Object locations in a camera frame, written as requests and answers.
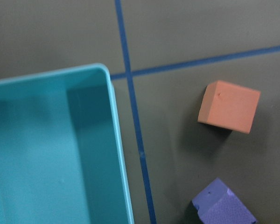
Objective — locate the orange foam block near bin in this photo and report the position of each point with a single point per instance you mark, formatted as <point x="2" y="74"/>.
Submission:
<point x="230" y="106"/>

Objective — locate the teal plastic bin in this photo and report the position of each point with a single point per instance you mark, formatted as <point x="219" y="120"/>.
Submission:
<point x="61" y="156"/>

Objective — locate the purple foam block near bin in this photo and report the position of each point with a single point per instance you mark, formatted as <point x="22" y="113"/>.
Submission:
<point x="217" y="204"/>

